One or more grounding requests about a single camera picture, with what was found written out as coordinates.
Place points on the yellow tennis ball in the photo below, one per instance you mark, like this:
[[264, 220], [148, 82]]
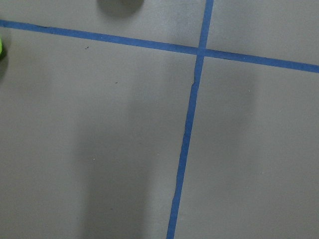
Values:
[[2, 49]]

